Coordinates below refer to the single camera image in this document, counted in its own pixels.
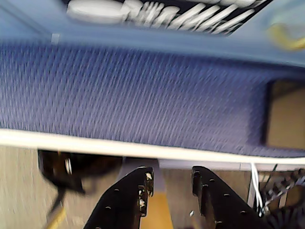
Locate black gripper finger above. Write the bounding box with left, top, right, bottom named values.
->
left=191, top=166, right=271, bottom=229
left=83, top=167, right=155, bottom=229

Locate red and black robot base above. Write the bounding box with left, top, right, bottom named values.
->
left=259, top=164, right=305, bottom=229

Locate white wire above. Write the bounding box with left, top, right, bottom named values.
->
left=250, top=163, right=264, bottom=217

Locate blue toy kitchen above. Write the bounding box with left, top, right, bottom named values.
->
left=0, top=0, right=305, bottom=72

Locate gold dishwasher handle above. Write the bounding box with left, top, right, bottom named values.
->
left=268, top=22, right=305, bottom=51

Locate black table clamp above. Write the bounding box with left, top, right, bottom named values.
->
left=37, top=149, right=86, bottom=195

